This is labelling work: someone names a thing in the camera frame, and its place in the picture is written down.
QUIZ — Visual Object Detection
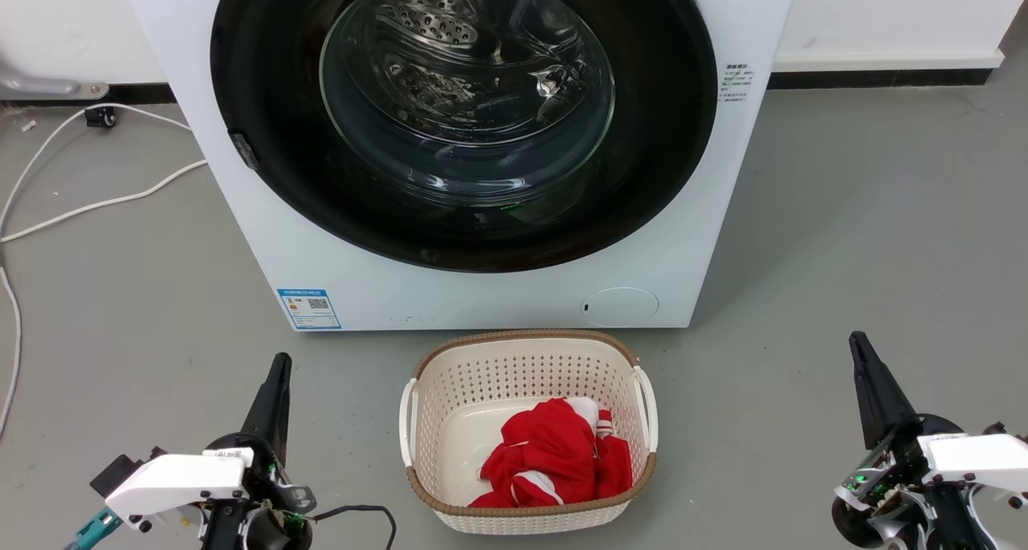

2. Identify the small printed text sticker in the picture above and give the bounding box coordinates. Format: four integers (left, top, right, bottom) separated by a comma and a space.
720, 62, 754, 104

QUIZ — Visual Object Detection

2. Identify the cream perforated laundry basket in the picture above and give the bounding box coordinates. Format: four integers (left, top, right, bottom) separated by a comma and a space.
398, 329, 659, 536

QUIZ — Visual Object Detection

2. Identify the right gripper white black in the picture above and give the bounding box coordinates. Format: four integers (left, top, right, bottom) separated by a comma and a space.
830, 331, 1028, 550

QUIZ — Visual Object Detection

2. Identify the white floor cable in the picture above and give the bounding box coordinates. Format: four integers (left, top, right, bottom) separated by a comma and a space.
0, 159, 209, 440
0, 103, 194, 238

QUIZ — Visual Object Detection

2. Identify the red and white garment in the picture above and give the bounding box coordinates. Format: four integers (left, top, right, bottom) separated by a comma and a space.
468, 397, 634, 509

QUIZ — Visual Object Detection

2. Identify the blue energy label sticker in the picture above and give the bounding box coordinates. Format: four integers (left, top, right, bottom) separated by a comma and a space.
277, 287, 342, 331

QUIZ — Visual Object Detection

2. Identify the round white filter cover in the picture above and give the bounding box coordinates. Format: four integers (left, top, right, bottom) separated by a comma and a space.
581, 287, 660, 327

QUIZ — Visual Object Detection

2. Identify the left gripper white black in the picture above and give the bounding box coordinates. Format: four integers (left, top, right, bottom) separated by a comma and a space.
89, 352, 317, 550

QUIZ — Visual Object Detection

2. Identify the black round washer door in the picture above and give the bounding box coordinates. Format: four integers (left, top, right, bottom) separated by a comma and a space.
210, 0, 719, 275

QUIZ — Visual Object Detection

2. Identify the white front-load washing machine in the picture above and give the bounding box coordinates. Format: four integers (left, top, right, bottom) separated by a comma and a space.
115, 0, 802, 332

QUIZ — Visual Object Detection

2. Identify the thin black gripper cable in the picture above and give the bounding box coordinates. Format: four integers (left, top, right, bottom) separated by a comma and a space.
309, 503, 398, 550

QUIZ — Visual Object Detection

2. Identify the teal plastic connector piece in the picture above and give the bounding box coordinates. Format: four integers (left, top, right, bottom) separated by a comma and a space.
64, 507, 123, 550

